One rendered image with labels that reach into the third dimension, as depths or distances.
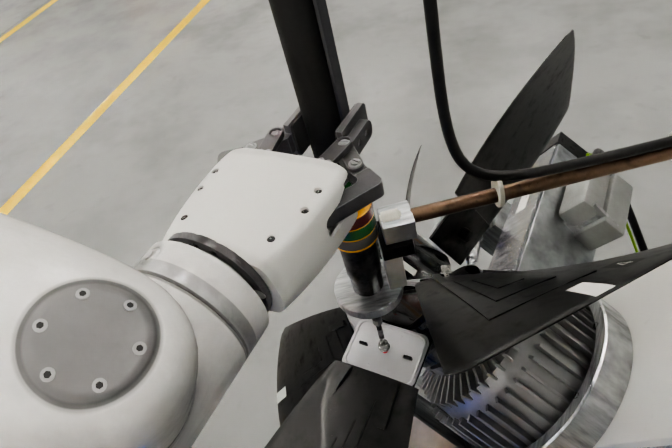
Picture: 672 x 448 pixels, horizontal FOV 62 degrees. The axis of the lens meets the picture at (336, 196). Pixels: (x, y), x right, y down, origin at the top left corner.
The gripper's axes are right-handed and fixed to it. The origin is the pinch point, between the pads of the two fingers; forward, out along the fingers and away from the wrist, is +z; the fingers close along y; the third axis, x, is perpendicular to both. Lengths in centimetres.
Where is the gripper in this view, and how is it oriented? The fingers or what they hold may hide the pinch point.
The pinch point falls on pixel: (328, 129)
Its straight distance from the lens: 43.3
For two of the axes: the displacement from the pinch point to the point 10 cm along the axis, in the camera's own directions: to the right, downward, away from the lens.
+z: 4.4, -6.7, 6.0
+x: -2.0, -7.2, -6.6
